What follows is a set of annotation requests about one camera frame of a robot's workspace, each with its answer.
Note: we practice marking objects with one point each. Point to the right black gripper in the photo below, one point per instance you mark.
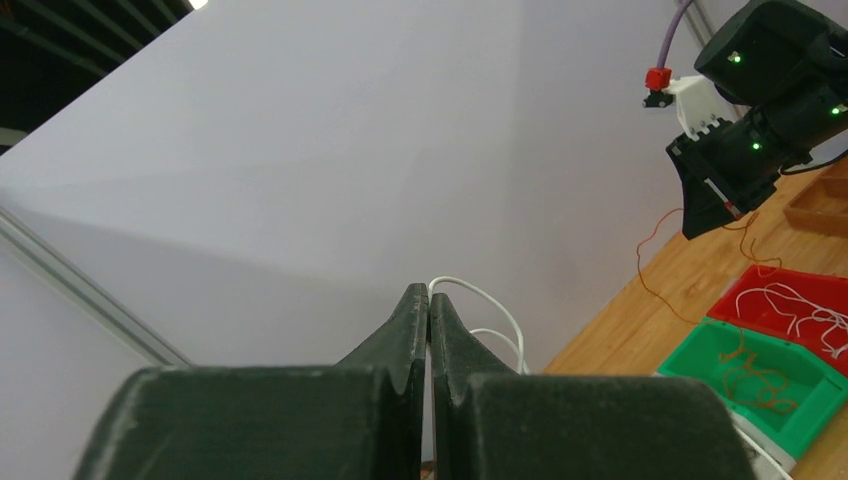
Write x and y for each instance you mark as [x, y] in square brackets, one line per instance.
[732, 170]

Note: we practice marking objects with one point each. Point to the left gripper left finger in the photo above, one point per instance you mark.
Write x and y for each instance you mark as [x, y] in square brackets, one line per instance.
[360, 418]

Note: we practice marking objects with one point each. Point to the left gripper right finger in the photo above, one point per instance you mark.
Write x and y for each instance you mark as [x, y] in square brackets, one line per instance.
[494, 423]

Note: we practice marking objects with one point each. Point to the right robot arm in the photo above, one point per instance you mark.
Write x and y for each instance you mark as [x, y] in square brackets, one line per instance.
[770, 87]

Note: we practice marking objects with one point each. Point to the wooden compartment tray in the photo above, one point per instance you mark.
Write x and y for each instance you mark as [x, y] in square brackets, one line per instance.
[821, 207]

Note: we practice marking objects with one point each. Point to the red plastic bin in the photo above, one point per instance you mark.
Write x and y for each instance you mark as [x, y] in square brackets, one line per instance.
[802, 308]

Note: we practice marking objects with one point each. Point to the green plastic bin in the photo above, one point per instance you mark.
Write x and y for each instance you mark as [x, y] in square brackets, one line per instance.
[785, 391]

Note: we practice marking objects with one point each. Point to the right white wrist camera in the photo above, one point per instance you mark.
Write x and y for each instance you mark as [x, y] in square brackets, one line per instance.
[699, 107]

